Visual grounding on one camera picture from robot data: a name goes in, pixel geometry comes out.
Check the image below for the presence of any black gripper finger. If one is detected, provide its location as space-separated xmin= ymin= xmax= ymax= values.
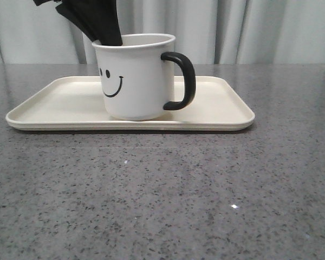
xmin=56 ymin=3 xmax=98 ymax=42
xmin=62 ymin=1 xmax=122 ymax=46

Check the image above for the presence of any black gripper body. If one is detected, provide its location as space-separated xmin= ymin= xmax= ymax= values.
xmin=33 ymin=0 xmax=61 ymax=6

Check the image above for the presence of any white smiley mug black handle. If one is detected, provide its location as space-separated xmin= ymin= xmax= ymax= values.
xmin=92 ymin=34 xmax=196 ymax=120

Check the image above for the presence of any cream rectangular plastic tray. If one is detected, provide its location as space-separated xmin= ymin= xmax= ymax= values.
xmin=5 ymin=76 xmax=255 ymax=131

